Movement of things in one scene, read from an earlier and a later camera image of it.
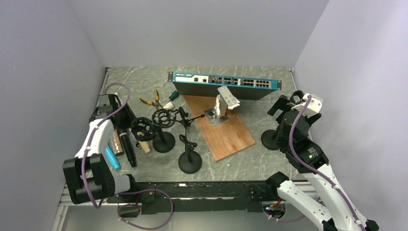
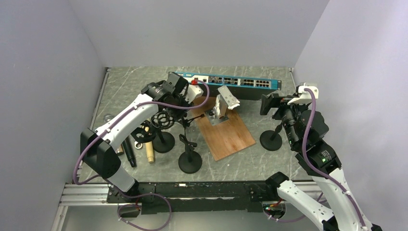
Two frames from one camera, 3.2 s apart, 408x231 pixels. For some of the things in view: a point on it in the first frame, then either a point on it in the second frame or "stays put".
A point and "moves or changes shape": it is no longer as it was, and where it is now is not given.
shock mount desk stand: (144, 129) moves or changes shape
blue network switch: (244, 88) stays put
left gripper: (131, 115) → (177, 115)
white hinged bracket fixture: (226, 99) stays put
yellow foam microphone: (145, 146) moves or changes shape
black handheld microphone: (122, 131) stays put
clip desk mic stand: (189, 162) stays put
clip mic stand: (269, 139) stays put
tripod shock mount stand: (166, 118) stays put
